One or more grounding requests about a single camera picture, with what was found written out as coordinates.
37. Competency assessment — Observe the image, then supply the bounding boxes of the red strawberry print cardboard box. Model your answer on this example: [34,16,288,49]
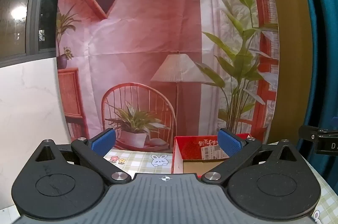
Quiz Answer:
[172,133,255,175]

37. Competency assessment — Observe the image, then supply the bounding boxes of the dark framed window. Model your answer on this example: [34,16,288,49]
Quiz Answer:
[0,0,67,69]

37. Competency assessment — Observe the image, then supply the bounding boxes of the green checkered bunny tablecloth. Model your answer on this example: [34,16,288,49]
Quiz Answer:
[0,149,338,224]

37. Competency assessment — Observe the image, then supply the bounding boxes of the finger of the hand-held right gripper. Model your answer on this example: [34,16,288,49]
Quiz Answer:
[298,125,321,142]

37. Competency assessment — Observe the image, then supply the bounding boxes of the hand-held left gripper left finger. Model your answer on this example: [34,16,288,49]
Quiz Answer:
[28,128,132,184]

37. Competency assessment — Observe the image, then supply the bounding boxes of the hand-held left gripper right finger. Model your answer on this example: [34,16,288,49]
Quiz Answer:
[201,128,309,184]

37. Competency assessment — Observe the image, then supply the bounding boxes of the printed room scene backdrop cloth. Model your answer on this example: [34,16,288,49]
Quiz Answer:
[55,0,280,154]

